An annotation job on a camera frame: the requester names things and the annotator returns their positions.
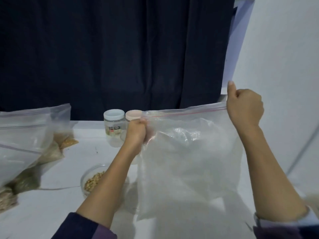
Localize person's right hand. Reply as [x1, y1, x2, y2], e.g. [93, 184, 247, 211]
[226, 80, 265, 136]

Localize person's left hand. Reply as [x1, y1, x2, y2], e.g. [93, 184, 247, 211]
[122, 116, 149, 157]

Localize transparent jar pink lid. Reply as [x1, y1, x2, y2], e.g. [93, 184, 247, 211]
[120, 110, 145, 142]

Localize transparent jar blue lid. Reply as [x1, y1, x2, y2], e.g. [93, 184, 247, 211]
[104, 109, 126, 147]

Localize clear bag with soybeans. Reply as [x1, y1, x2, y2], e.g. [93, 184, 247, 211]
[136, 101, 246, 220]

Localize pile of yellow soybeans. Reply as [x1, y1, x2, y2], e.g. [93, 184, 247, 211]
[84, 171, 106, 193]

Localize clear zip bag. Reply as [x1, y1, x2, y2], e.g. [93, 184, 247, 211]
[0, 103, 73, 132]

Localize zip bag of grains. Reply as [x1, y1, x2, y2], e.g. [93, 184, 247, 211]
[0, 122, 63, 187]

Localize person's right forearm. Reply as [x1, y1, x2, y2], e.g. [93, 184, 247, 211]
[239, 124, 319, 239]

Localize person's left forearm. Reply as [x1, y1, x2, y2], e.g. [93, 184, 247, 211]
[52, 147, 138, 239]

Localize dark navy curtain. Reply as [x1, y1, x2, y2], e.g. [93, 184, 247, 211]
[0, 0, 236, 121]

